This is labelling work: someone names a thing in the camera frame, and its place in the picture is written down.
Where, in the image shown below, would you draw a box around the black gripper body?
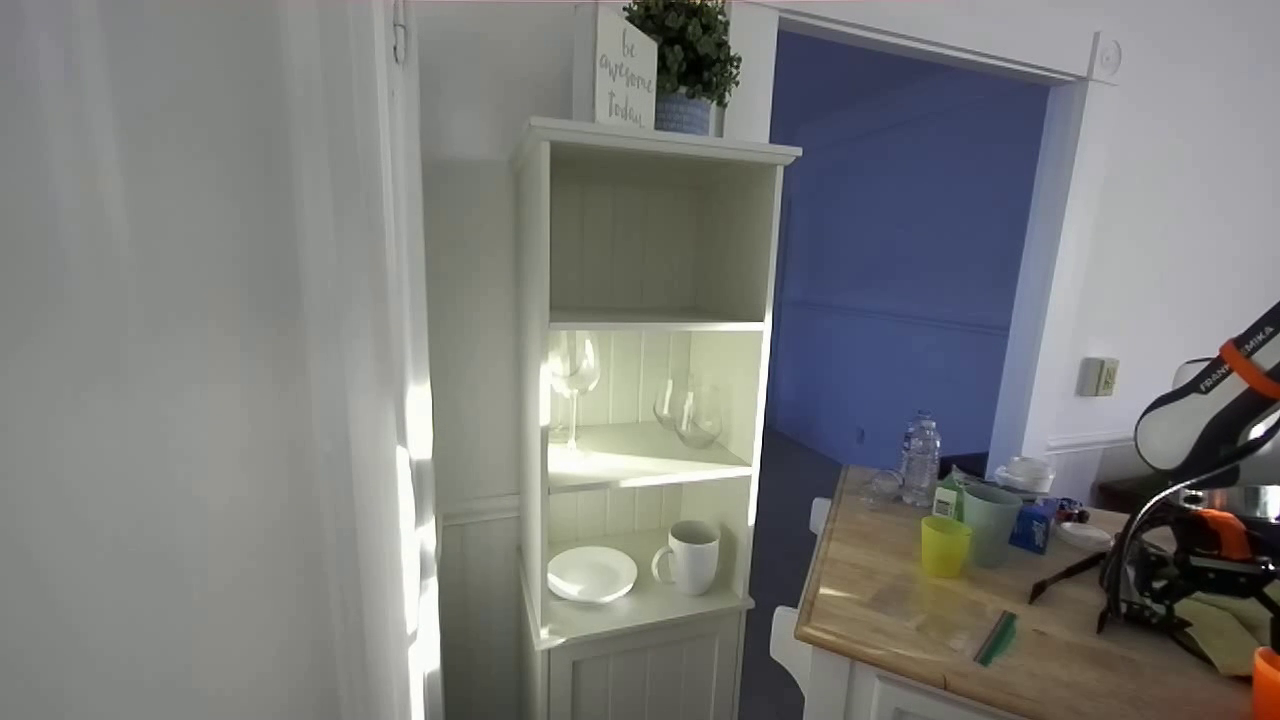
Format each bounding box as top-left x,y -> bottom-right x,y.
1125,510 -> 1280,633

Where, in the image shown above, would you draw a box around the orange plastic cup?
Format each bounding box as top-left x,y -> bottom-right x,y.
1249,643 -> 1280,720

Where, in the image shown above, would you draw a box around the grey-green cup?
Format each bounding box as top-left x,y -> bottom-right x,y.
948,471 -> 1028,567

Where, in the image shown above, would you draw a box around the yellow-green plastic cup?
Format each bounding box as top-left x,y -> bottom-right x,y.
917,510 -> 977,582

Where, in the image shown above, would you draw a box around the white shelf cabinet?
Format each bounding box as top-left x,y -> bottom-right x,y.
512,111 -> 803,720

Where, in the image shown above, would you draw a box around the green cloth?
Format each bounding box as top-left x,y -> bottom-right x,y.
1174,586 -> 1280,675

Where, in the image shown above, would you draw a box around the black tongs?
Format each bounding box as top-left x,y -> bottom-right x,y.
1024,540 -> 1114,607

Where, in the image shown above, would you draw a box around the blue packet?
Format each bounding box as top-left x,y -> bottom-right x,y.
1010,494 -> 1066,554

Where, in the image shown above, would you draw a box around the white crumpled bag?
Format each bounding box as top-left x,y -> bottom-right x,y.
997,450 -> 1062,499

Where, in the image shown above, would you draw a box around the green comb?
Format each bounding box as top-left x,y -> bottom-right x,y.
972,607 -> 1022,670

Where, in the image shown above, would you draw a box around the clear water bottle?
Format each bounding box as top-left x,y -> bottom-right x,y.
895,410 -> 943,517

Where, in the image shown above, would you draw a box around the white mug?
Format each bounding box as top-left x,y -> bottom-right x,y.
649,517 -> 725,601

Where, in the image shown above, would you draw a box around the clear wine glass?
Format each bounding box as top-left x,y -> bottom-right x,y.
539,326 -> 605,455
676,382 -> 733,450

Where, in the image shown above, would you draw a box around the white plate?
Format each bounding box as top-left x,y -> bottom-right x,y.
545,542 -> 639,607

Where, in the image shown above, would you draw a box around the green potted plant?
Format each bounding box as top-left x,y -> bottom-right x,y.
619,0 -> 745,141

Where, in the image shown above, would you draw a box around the white lettered sign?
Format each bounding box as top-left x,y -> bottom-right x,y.
589,4 -> 665,133

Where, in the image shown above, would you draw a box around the metal door hinge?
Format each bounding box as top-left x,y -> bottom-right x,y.
383,0 -> 412,68

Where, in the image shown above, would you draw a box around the white panelled door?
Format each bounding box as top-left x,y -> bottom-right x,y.
0,0 -> 434,720

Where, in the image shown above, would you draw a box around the orange cable strap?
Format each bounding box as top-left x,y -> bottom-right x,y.
1218,336 -> 1280,402

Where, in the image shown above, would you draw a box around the light switch plate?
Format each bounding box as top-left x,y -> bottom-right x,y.
1071,351 -> 1125,400

